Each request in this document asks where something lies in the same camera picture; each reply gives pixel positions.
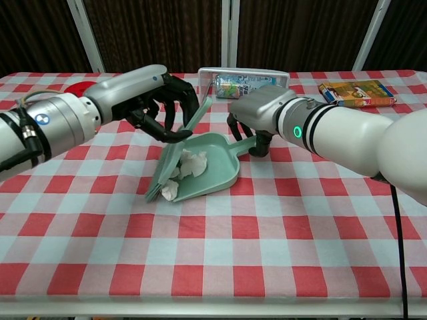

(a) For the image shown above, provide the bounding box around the red plastic disc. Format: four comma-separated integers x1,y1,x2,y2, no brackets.
65,81,97,97

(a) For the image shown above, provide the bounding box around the green plastic dustpan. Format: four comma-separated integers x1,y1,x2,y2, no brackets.
159,132,260,203

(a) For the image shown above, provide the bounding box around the orange printed snack packet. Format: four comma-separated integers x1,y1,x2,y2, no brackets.
318,79,398,108

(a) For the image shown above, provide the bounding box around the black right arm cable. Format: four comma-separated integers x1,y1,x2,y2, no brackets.
388,181,410,320

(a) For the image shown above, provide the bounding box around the white plastic rack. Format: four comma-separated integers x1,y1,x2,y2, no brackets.
197,67,290,101

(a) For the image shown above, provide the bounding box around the light blue drink can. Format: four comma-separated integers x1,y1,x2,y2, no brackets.
214,73,264,100

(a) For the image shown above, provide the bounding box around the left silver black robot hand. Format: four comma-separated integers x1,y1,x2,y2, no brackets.
83,65,199,144

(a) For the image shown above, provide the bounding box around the white partition frame post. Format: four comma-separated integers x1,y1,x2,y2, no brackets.
352,0,392,71
66,0,106,73
221,0,240,69

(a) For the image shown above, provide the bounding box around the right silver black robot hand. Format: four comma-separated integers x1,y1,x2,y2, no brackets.
226,85,298,157

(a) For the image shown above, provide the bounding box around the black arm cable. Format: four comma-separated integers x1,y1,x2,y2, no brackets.
18,89,53,164
388,181,410,320

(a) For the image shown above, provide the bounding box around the green plastic hand brush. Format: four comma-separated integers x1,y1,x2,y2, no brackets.
145,96,214,203

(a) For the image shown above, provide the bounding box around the red white checkered tablecloth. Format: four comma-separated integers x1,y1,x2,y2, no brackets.
0,69,427,306

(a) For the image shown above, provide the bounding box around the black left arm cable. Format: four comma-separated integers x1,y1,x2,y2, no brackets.
18,89,53,164

